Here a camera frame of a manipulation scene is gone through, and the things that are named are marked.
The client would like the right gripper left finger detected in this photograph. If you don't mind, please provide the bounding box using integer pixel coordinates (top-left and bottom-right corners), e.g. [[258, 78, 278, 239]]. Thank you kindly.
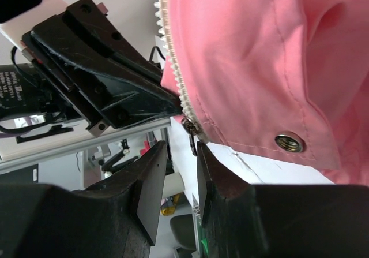
[[1, 141, 167, 257]]

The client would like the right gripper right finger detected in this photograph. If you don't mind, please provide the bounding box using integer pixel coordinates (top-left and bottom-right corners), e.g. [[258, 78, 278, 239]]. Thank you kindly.
[[197, 143, 368, 257]]

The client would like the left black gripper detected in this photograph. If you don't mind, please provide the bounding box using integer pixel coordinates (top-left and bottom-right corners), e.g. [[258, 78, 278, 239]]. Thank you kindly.
[[1, 0, 182, 137]]

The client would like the pink hooded zip jacket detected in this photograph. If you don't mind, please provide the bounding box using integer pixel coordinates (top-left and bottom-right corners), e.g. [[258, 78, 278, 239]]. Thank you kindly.
[[155, 0, 368, 185]]

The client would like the front aluminium table rail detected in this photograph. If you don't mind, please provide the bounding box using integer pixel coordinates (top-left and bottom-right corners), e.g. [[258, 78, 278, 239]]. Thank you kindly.
[[1, 118, 170, 174]]

